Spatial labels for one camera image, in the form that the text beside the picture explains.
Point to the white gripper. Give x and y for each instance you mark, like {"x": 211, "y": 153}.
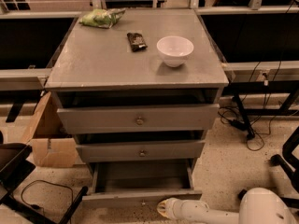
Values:
{"x": 172, "y": 207}

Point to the grey bottom drawer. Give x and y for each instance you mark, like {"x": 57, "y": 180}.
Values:
{"x": 139, "y": 183}

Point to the grey drawer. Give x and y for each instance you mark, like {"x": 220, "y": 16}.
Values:
{"x": 139, "y": 183}
{"x": 142, "y": 118}
{"x": 140, "y": 151}

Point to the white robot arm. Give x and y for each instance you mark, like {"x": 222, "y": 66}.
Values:
{"x": 258, "y": 206}

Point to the grey middle drawer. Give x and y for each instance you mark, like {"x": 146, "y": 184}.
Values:
{"x": 140, "y": 151}

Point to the grey wooden drawer cabinet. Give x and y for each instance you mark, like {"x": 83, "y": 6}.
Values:
{"x": 97, "y": 68}

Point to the grey top drawer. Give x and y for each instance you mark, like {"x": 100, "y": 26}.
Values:
{"x": 142, "y": 118}

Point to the black desk leg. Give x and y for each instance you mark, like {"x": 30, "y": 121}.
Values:
{"x": 244, "y": 116}

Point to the brown cardboard box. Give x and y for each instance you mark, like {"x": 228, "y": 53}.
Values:
{"x": 51, "y": 145}

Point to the black office chair right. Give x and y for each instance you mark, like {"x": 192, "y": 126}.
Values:
{"x": 286, "y": 160}

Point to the white ceramic bowl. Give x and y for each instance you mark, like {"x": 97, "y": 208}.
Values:
{"x": 174, "y": 50}

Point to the dark snack packet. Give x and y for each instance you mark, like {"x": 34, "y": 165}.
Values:
{"x": 136, "y": 41}

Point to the green chip bag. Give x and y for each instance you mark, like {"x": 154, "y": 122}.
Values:
{"x": 102, "y": 18}

